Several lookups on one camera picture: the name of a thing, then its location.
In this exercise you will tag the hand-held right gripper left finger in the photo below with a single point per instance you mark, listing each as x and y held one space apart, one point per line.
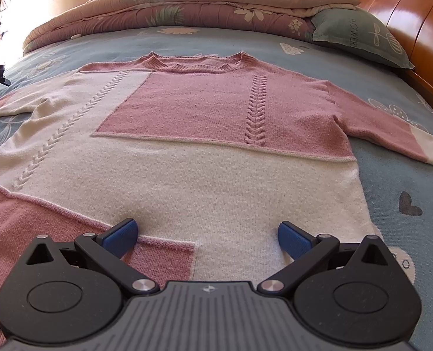
121 237

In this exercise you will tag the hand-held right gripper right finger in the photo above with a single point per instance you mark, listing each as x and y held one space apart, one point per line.
293 239

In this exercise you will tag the pink and white knit sweater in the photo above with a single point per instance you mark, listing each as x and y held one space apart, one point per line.
201 175

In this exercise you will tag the folded pink floral quilt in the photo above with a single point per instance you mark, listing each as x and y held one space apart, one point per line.
187 7

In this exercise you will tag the grey-green printed pillow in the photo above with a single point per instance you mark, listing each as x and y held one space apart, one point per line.
355 36

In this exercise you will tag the wooden headboard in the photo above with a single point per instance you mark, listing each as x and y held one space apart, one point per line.
414 18

